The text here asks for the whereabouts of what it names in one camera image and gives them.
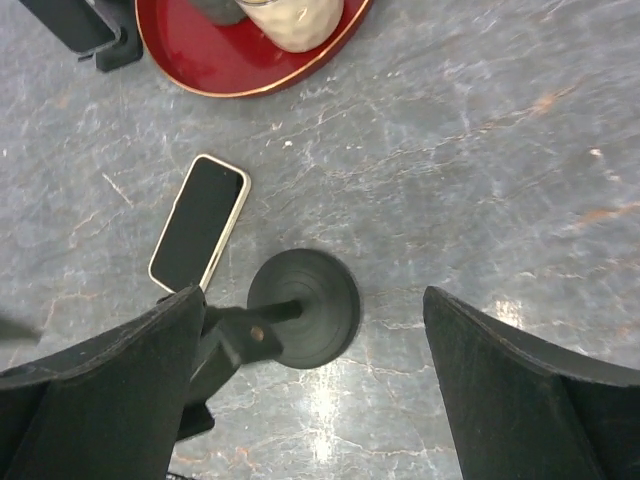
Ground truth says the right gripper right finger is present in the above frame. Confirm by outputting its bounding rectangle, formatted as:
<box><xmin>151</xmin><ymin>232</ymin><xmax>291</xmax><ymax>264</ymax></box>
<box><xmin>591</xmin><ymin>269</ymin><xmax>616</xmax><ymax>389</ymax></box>
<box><xmin>423</xmin><ymin>286</ymin><xmax>639</xmax><ymax>479</ymax></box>

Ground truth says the black round suction base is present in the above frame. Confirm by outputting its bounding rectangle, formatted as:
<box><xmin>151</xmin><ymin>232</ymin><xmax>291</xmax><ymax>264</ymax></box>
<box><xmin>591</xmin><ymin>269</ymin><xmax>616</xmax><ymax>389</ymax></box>
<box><xmin>174</xmin><ymin>248</ymin><xmax>362</xmax><ymax>441</ymax></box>

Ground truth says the dark green mug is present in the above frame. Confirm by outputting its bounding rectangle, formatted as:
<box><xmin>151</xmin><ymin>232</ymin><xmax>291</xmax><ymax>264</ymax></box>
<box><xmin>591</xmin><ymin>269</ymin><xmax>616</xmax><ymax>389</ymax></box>
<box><xmin>190</xmin><ymin>0</ymin><xmax>247</xmax><ymax>26</ymax></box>

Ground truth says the white case smartphone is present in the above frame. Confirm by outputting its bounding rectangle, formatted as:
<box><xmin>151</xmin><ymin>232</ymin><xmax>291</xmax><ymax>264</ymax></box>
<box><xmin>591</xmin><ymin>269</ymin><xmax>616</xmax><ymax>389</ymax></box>
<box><xmin>20</xmin><ymin>0</ymin><xmax>121</xmax><ymax>56</ymax></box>

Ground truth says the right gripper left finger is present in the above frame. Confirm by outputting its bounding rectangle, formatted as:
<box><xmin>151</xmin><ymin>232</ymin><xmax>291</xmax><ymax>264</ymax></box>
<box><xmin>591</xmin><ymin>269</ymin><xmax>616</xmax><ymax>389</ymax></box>
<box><xmin>1</xmin><ymin>287</ymin><xmax>205</xmax><ymax>479</ymax></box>

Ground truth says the black phone stand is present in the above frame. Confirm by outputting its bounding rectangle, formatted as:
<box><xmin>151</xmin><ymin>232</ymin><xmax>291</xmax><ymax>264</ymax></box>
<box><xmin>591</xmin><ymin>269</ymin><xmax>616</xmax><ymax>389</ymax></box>
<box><xmin>78</xmin><ymin>27</ymin><xmax>143</xmax><ymax>73</ymax></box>

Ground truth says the pink case smartphone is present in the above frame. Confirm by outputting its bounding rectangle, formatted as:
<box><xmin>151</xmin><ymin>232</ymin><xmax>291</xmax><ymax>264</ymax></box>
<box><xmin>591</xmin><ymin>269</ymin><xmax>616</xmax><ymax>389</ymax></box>
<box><xmin>148</xmin><ymin>154</ymin><xmax>252</xmax><ymax>293</ymax></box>

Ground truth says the cream faceted cup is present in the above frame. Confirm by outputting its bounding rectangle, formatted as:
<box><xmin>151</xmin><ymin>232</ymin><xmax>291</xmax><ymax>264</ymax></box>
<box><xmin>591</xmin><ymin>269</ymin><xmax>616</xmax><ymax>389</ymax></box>
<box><xmin>237</xmin><ymin>0</ymin><xmax>345</xmax><ymax>53</ymax></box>

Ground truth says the red round tray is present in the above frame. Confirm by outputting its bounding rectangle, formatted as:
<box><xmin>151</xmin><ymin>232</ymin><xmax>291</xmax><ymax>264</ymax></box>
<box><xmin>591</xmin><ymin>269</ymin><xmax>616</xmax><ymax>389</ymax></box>
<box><xmin>135</xmin><ymin>1</ymin><xmax>373</xmax><ymax>98</ymax></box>

